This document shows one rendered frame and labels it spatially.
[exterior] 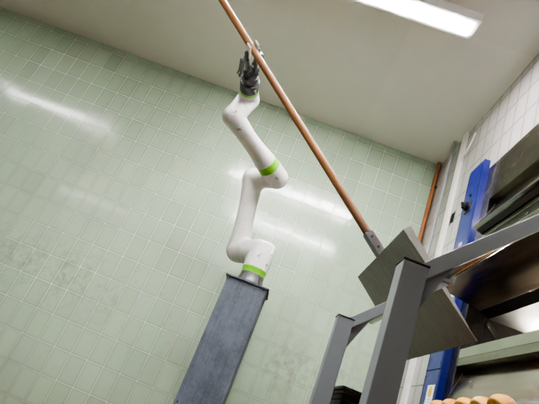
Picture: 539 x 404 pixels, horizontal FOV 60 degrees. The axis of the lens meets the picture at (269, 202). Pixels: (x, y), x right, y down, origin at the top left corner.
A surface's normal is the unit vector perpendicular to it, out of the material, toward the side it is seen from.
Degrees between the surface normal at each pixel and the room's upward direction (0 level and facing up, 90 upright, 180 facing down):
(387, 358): 90
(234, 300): 90
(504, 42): 180
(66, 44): 90
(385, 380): 90
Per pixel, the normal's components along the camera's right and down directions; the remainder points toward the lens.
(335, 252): 0.07, -0.40
